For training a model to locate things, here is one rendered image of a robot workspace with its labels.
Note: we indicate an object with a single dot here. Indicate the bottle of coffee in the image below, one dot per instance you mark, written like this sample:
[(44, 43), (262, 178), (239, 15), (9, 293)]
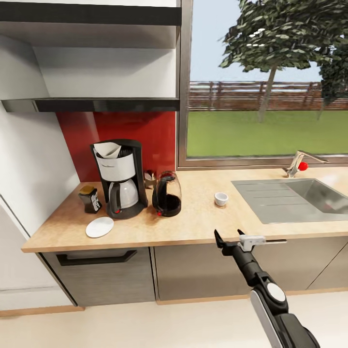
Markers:
[(88, 194)]

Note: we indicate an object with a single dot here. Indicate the paper coffee filter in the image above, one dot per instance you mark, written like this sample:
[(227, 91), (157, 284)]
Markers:
[(108, 150)]

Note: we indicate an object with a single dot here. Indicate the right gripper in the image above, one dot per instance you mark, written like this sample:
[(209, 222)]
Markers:
[(232, 249)]

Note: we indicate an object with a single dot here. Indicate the coffee cup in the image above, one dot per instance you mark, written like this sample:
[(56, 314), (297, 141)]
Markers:
[(221, 198)]

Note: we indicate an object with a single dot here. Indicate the saucer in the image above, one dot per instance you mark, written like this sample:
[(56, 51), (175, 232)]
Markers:
[(100, 226)]

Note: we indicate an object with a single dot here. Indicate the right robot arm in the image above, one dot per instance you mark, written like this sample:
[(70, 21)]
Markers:
[(283, 329)]

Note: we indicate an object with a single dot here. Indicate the water glass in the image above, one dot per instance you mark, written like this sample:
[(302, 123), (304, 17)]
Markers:
[(150, 179)]

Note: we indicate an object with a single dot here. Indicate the electric kettle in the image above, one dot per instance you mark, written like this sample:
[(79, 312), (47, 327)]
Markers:
[(167, 196)]

